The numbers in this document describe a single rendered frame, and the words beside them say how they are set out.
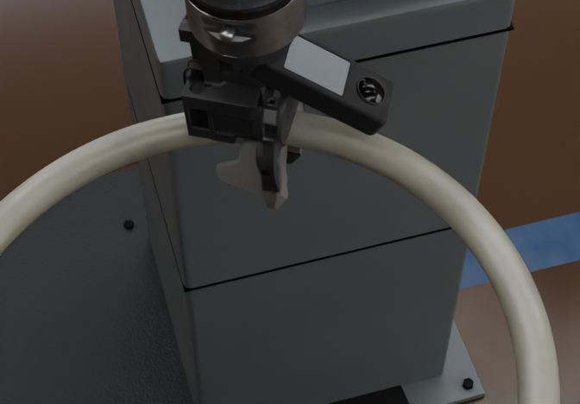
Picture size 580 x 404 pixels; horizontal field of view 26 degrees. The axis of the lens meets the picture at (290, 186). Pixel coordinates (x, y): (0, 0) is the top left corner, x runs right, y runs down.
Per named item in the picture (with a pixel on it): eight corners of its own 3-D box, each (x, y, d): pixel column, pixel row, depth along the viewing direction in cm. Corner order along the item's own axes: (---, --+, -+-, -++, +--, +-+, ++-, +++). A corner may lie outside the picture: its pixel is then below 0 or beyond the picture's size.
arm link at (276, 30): (317, -60, 93) (284, 36, 88) (319, -13, 97) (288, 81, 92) (202, -76, 95) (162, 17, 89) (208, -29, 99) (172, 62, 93)
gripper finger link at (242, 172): (224, 196, 112) (219, 118, 105) (288, 208, 111) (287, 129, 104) (214, 220, 110) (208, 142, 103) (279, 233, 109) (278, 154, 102)
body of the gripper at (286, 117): (214, 73, 108) (198, -27, 98) (312, 90, 106) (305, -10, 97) (188, 143, 104) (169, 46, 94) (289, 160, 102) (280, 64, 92)
